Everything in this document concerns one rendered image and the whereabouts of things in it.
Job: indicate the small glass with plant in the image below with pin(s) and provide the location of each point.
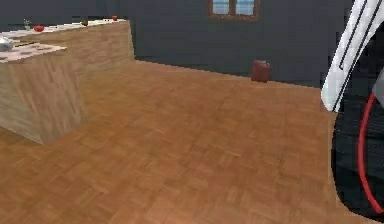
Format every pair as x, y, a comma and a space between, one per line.
27, 24

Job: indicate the white and black bicycle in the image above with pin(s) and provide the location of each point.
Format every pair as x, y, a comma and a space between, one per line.
360, 110

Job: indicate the small red apple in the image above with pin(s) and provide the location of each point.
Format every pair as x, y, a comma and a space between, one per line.
114, 18

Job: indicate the dark red bin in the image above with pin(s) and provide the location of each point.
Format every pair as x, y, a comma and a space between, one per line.
260, 71

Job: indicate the small brown round food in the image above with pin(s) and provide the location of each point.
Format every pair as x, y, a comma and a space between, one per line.
84, 23

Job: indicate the wooden kitchen counter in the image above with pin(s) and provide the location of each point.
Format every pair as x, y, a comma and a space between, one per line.
50, 86

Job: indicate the wooden framed window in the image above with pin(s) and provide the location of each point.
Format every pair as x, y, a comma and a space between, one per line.
234, 8

